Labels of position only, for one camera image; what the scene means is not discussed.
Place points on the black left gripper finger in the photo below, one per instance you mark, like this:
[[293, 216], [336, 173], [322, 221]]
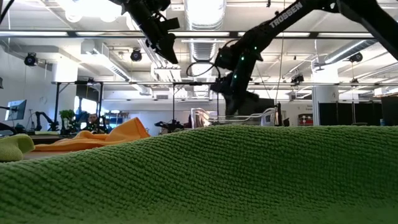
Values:
[[168, 48]]

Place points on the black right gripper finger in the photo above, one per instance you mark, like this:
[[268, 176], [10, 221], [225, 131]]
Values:
[[233, 109]]

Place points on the orange microfiber towel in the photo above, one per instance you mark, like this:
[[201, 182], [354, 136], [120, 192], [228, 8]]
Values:
[[93, 141]]

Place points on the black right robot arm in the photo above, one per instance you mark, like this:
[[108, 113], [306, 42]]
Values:
[[286, 15]]

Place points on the black background robot arm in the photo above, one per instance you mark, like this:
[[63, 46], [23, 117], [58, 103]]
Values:
[[169, 126], [40, 113]]

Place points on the lime green microfiber towel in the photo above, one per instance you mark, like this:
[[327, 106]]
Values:
[[12, 149]]

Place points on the black television screen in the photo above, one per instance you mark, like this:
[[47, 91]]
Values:
[[264, 105]]

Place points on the clear plastic bin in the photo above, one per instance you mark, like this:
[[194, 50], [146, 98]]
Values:
[[199, 118]]

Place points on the red shelf unit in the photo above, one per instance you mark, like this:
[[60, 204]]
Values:
[[306, 119]]

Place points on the person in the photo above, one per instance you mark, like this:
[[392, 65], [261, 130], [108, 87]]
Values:
[[93, 119]]

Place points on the black partition panel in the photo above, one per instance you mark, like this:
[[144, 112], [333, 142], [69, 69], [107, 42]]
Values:
[[342, 113], [390, 110]]

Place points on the long ceiling light strip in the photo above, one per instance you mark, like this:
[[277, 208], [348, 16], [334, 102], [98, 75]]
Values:
[[46, 33]]

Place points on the green potted plant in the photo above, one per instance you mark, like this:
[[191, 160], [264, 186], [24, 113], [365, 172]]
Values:
[[67, 114]]

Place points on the blue bottle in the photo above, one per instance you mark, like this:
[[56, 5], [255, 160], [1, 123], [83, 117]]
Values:
[[382, 122]]

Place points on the silver computer monitor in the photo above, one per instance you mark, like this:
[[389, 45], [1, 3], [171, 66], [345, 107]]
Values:
[[17, 109]]

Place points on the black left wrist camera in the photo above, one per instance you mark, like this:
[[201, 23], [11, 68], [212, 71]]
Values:
[[171, 24]]

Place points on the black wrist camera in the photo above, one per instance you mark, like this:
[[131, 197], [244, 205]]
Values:
[[171, 24], [219, 85]]

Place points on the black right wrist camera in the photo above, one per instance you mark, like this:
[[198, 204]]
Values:
[[219, 85]]

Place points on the black ceiling-mounted camera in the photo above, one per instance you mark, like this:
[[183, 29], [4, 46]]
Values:
[[31, 59], [297, 79], [136, 55], [356, 58]]

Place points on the silver ceiling air duct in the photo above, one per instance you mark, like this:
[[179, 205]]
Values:
[[205, 18]]

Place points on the black metal stand frame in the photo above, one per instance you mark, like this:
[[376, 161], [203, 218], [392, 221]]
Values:
[[57, 102]]

